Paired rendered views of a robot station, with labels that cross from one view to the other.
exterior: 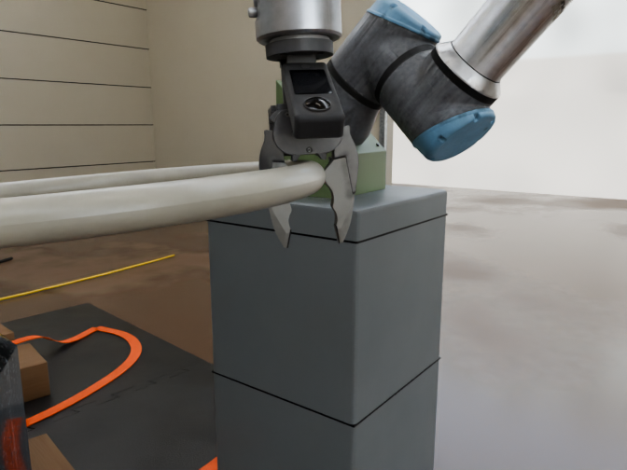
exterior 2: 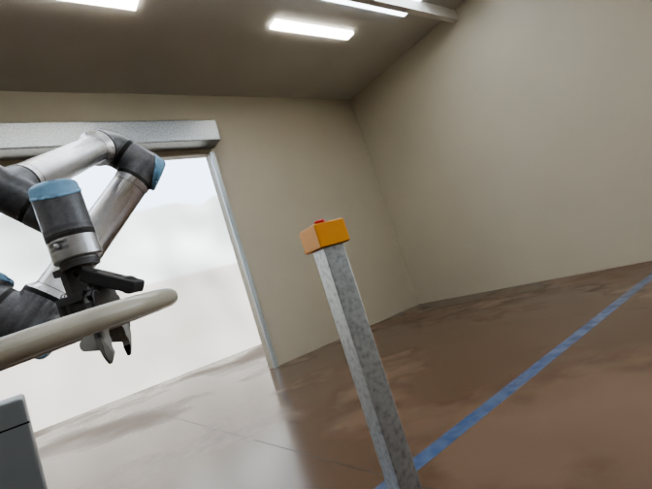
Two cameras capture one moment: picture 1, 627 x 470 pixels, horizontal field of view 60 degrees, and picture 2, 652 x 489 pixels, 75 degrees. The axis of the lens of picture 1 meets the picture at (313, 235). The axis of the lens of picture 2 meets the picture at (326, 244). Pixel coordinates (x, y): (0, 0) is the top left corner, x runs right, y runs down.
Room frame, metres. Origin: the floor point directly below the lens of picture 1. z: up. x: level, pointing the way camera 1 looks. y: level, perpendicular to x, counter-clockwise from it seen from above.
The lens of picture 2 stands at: (-0.09, 0.69, 0.89)
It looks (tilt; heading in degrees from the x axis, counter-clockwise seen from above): 5 degrees up; 285
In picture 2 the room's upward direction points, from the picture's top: 18 degrees counter-clockwise
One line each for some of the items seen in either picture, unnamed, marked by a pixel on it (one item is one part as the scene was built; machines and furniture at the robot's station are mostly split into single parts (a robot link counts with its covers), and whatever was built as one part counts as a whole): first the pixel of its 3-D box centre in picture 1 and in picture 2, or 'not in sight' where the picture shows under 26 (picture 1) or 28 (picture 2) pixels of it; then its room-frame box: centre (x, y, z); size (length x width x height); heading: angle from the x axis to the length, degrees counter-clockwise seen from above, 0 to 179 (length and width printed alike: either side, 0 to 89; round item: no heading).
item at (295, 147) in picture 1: (301, 103); (85, 290); (0.61, 0.01, 1.02); 0.09 x 0.08 x 0.12; 8
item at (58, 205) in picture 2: not in sight; (61, 211); (0.61, 0.02, 1.19); 0.10 x 0.09 x 0.12; 134
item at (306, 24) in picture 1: (295, 22); (75, 251); (0.60, 0.02, 1.10); 0.10 x 0.09 x 0.05; 98
